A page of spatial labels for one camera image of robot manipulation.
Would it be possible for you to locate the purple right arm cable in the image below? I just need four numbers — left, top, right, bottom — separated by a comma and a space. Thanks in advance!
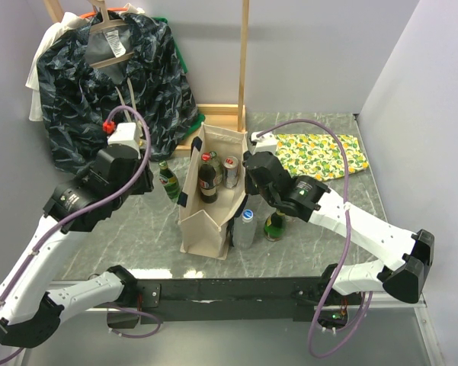
257, 118, 374, 359

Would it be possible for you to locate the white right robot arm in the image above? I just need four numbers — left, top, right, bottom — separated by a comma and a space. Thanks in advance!
243, 152, 434, 303

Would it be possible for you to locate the green glass bottle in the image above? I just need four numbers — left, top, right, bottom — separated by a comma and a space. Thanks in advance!
159, 161, 181, 202
264, 210, 287, 241

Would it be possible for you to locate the dark patterned hanging jacket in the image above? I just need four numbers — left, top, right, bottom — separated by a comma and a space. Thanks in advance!
37, 12, 201, 174

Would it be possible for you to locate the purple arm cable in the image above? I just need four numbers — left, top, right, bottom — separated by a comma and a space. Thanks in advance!
257, 118, 374, 359
0, 105, 163, 365

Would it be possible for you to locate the dark cola glass bottle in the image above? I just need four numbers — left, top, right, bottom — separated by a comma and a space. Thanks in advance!
198, 152, 218, 204

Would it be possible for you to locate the clear soda water bottle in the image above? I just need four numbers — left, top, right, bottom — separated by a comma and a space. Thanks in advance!
209, 150, 223, 186

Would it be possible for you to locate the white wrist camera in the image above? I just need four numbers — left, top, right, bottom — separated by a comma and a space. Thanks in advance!
249, 132, 278, 154
102, 120, 140, 150

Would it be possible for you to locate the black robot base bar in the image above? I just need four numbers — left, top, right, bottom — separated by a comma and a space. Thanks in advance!
116, 277, 326, 322

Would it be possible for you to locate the silver red soda can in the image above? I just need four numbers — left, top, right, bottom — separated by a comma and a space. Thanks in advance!
223, 156, 239, 189

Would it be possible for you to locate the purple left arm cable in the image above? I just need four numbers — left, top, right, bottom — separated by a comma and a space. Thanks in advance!
0, 105, 163, 365

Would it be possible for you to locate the wooden clothes rack stand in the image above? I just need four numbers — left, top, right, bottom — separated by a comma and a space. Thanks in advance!
43, 0, 250, 157

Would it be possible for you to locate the lemon print cloth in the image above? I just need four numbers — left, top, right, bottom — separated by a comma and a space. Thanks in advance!
275, 134, 369, 181

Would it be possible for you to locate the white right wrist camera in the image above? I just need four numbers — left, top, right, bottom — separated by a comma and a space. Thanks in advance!
249, 132, 278, 154

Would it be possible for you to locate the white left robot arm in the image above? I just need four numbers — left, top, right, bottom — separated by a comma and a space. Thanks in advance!
0, 144, 153, 348

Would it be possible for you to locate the beige canvas tote bag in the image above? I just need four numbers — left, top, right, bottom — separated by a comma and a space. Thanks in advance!
178, 124, 248, 260

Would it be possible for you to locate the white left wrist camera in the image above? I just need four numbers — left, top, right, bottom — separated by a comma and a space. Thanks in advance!
102, 120, 140, 150

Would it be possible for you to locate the wooden clothes hanger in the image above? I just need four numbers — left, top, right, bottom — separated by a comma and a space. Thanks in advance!
85, 1, 133, 69

